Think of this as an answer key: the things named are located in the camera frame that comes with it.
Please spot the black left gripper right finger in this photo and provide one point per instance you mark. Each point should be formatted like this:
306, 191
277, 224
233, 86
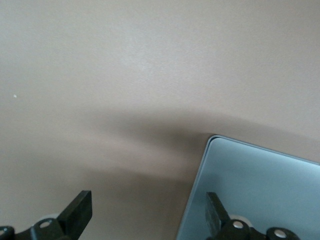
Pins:
217, 217

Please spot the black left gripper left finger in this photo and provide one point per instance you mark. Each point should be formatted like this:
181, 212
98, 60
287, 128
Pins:
75, 217

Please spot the silver laptop black keyboard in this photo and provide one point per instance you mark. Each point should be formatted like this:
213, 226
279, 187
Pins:
262, 187

